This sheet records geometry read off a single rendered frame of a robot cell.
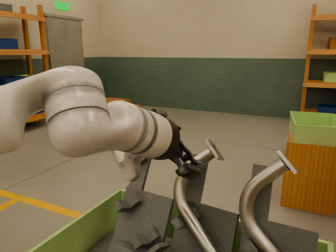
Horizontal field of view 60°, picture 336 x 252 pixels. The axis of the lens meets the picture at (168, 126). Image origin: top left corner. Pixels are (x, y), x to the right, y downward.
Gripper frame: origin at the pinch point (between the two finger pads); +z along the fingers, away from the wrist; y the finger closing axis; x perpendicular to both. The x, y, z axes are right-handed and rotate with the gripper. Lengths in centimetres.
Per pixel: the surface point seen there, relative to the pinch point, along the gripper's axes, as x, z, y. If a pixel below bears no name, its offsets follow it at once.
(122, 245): 30.0, 8.3, -7.5
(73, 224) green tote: 38.7, 4.4, 3.5
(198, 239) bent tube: 11.4, 8.8, -15.8
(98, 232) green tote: 41.8, 16.0, 1.2
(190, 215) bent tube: 10.5, 9.3, -10.4
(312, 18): -183, 469, 225
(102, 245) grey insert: 42.2, 16.1, -2.6
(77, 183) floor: 181, 186, 112
